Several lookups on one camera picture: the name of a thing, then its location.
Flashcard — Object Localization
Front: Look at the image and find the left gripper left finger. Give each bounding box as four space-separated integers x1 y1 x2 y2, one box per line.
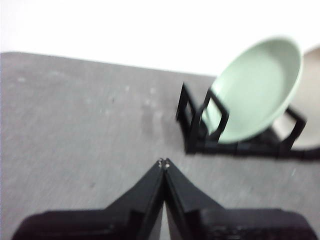
11 157 166 240

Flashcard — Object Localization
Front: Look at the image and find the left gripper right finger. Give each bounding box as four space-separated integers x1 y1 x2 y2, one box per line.
164 157 316 240

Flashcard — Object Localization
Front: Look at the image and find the green plate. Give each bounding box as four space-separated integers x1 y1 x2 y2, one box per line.
201 36 305 145

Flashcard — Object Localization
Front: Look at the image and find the black plate rack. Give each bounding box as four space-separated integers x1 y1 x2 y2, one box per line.
175 81 320 161

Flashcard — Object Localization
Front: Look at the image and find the beige plate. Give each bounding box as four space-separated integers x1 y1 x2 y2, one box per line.
271 44 320 150

